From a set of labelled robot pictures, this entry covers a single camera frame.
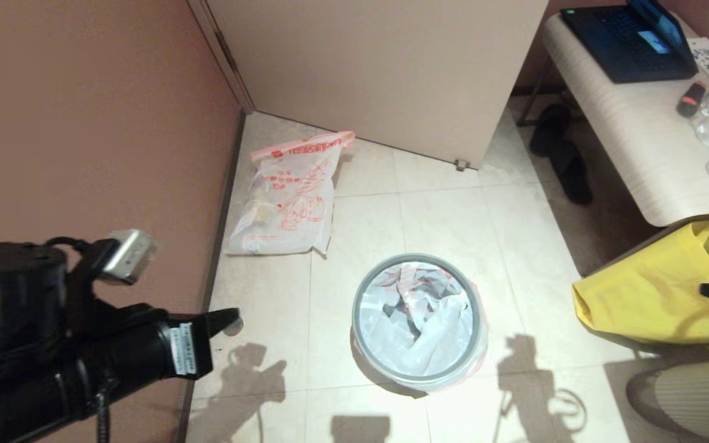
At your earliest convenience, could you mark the grey bin ring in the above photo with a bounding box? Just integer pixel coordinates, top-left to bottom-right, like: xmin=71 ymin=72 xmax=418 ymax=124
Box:
xmin=353 ymin=253 xmax=483 ymax=384

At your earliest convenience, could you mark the white red-printed used trash bag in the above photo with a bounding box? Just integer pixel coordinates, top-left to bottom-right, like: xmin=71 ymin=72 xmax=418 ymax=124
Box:
xmin=225 ymin=130 xmax=355 ymax=256

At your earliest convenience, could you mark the clear pink-edged new trash bag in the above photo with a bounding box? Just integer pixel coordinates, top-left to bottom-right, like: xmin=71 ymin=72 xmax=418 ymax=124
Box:
xmin=354 ymin=258 xmax=489 ymax=393

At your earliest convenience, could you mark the yellow fabric tote bag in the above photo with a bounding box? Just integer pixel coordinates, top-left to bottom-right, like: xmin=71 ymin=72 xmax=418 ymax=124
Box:
xmin=572 ymin=218 xmax=709 ymax=345

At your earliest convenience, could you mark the black slipper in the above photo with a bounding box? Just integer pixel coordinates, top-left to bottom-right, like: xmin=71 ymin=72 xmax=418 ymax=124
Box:
xmin=548 ymin=140 xmax=594 ymax=206
xmin=530 ymin=103 xmax=574 ymax=158

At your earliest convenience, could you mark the white wood-grain table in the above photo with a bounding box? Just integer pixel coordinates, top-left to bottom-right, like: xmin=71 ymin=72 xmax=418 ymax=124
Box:
xmin=516 ymin=11 xmax=709 ymax=228

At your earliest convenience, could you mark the black laptop blue screen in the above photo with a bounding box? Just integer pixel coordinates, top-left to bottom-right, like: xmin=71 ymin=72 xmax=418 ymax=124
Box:
xmin=561 ymin=0 xmax=700 ymax=84

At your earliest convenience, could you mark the beige door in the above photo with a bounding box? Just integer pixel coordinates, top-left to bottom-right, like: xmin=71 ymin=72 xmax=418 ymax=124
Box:
xmin=206 ymin=0 xmax=549 ymax=168

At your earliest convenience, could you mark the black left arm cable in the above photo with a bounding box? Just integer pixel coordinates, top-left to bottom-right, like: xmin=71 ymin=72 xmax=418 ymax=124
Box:
xmin=95 ymin=381 xmax=113 ymax=443

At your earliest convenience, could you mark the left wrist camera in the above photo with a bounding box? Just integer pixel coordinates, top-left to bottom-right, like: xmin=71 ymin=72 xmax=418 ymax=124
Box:
xmin=101 ymin=229 xmax=158 ymax=286

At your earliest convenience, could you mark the cream ribbed pedestal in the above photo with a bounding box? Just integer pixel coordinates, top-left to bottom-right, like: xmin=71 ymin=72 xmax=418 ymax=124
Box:
xmin=627 ymin=358 xmax=709 ymax=443

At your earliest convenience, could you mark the beige door frame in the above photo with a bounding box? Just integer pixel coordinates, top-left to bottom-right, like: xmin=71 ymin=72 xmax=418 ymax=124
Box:
xmin=187 ymin=0 xmax=255 ymax=116

